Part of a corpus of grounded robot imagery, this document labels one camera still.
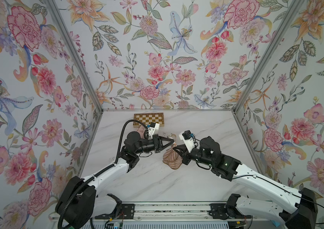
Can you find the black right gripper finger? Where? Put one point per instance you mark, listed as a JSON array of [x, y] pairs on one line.
[[180, 148], [179, 160]]

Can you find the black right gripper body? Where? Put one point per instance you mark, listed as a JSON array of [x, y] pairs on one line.
[[187, 156]]

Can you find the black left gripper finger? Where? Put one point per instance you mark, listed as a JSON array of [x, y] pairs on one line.
[[163, 145], [166, 139]]

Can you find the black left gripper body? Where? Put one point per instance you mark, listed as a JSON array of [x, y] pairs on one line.
[[158, 143]]

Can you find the brown striped cloth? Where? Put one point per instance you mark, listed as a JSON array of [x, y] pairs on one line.
[[169, 158]]

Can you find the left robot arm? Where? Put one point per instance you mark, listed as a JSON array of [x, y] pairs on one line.
[[81, 199]]

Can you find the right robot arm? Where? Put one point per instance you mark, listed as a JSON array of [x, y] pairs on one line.
[[296, 209]]

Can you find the pink toy music box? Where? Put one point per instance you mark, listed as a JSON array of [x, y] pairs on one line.
[[141, 131]]

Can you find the wooden chessboard box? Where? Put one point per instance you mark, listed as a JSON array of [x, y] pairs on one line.
[[148, 118]]

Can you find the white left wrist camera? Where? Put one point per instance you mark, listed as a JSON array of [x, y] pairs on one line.
[[153, 129]]

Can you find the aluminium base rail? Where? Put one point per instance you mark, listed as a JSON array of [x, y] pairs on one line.
[[174, 215]]

